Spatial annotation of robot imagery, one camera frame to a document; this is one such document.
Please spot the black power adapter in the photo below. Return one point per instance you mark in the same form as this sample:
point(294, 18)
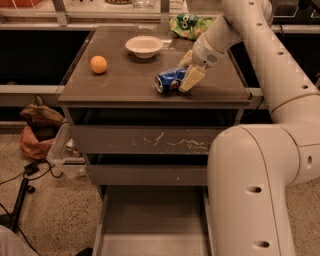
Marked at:
point(31, 168)

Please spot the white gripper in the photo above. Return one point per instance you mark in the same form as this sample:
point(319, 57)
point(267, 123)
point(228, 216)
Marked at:
point(204, 53)

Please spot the orange cloth bag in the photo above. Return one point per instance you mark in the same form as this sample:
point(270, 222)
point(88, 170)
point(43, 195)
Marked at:
point(32, 147)

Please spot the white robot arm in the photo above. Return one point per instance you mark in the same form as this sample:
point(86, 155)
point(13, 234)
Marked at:
point(250, 166)

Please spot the black floor stand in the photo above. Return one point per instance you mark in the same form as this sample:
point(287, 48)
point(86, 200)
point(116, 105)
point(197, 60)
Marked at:
point(10, 219)

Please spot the blue pepsi can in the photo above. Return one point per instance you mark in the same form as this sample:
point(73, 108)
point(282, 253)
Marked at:
point(169, 80)

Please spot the orange fruit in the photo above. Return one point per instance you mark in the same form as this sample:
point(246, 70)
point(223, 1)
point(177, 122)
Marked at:
point(98, 64)

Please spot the grey drawer cabinet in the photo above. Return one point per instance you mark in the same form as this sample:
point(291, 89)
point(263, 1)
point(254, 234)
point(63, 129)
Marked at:
point(129, 82)

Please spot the grey top drawer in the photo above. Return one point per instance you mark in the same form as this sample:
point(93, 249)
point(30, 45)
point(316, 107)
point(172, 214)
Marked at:
point(148, 131)

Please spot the brown cloth bag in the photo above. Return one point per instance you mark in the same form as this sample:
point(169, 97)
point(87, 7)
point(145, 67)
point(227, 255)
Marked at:
point(43, 120)

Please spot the grey drawer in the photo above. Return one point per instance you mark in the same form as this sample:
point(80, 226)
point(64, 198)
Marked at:
point(148, 131)
point(154, 221)
point(148, 169)

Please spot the grey bottom drawer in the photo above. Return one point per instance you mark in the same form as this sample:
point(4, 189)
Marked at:
point(154, 221)

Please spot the clear plastic bin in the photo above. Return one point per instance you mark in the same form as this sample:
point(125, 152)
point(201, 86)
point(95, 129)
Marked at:
point(64, 156)

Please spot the white bowl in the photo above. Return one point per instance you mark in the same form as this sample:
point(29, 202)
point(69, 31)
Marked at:
point(144, 47)

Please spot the grey middle drawer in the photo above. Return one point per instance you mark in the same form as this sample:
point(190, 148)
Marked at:
point(148, 169)

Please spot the green chip bag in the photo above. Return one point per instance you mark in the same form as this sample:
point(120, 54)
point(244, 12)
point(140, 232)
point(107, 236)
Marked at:
point(189, 26)

